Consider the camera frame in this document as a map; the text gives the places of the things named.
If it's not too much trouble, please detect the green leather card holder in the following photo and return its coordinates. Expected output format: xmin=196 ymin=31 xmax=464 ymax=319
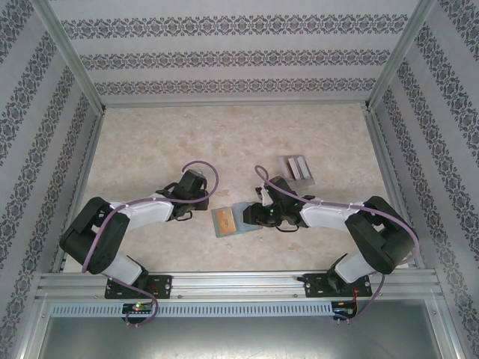
xmin=210 ymin=200 xmax=263 ymax=239

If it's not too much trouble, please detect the orange credit card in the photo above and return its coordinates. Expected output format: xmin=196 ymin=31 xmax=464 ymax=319
xmin=216 ymin=208 xmax=237 ymax=236

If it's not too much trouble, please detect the black mounting plate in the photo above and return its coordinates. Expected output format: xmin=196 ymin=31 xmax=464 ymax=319
xmin=104 ymin=274 xmax=174 ymax=300
xmin=302 ymin=272 xmax=373 ymax=299

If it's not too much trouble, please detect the small circuit board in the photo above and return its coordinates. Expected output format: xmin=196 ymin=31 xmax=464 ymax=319
xmin=332 ymin=301 xmax=359 ymax=316
xmin=122 ymin=303 xmax=155 ymax=315

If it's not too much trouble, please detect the grey metal sheet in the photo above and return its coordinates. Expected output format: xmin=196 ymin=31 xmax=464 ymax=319
xmin=35 ymin=316 xmax=452 ymax=359

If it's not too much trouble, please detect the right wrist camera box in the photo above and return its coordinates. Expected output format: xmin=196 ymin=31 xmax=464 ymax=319
xmin=255 ymin=185 xmax=273 ymax=207

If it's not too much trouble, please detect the long aluminium base rail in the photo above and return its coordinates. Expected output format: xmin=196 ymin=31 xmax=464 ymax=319
xmin=36 ymin=271 xmax=443 ymax=300

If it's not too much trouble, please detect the slotted grey cable duct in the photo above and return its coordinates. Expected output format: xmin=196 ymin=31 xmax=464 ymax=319
xmin=49 ymin=301 xmax=335 ymax=318

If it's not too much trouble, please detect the purple cable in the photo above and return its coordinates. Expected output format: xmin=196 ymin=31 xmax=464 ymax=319
xmin=81 ymin=159 xmax=220 ymax=328
xmin=254 ymin=165 xmax=420 ymax=325

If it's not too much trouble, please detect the aluminium side rail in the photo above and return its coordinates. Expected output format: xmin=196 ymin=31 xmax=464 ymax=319
xmin=363 ymin=106 xmax=427 ymax=271
xmin=50 ymin=108 xmax=108 ymax=274

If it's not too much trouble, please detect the aluminium frame post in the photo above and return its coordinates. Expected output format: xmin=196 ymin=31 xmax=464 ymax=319
xmin=363 ymin=0 xmax=439 ymax=111
xmin=31 ymin=0 xmax=107 ymax=113

